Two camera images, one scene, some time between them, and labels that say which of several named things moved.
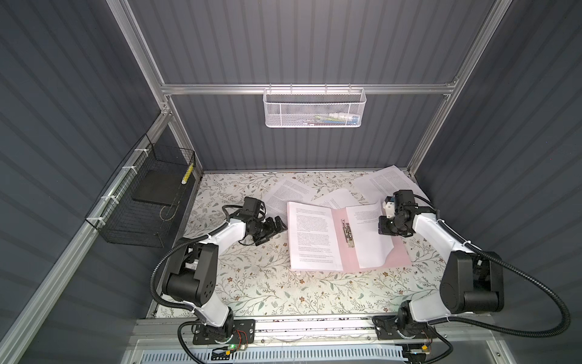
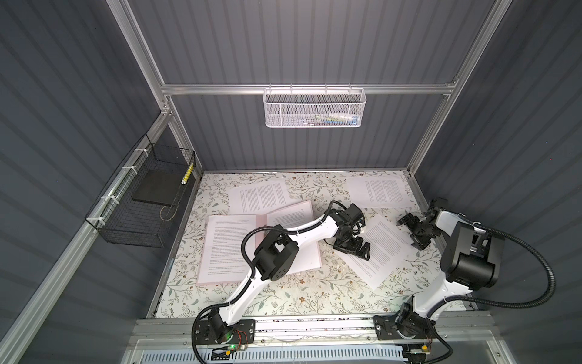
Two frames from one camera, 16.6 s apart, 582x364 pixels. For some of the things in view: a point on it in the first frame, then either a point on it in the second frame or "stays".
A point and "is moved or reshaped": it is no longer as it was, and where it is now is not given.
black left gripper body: x=263 y=229 to x=348 y=235
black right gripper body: x=394 y=224 to x=426 y=230
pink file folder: x=398 y=256 to x=220 y=258
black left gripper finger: x=280 y=224 to x=364 y=252
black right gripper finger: x=383 y=223 to x=409 y=220
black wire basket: x=138 y=205 stays
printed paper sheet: x=313 y=243 to x=221 y=258
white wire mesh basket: x=314 y=108 stays
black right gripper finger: x=388 y=230 to x=418 y=243
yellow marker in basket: x=189 y=172 stays
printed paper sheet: x=336 y=199 to x=389 y=250
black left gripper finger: x=266 y=240 to x=348 y=245
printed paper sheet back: x=276 y=198 is moved or reshaped
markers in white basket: x=332 y=119 stays
